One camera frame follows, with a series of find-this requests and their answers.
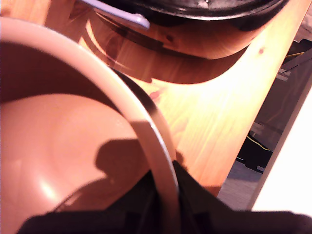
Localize metal rice cooker pot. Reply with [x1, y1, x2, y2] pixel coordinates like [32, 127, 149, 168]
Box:
[0, 17, 182, 234]

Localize black Philips rice cooker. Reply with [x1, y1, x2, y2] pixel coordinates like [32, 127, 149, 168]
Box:
[95, 0, 287, 59]

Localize thin yellow cable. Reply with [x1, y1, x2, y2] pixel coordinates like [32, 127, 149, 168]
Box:
[246, 134, 270, 151]

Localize pale plastic handle bar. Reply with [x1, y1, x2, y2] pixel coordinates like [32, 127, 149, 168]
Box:
[78, 0, 151, 30]

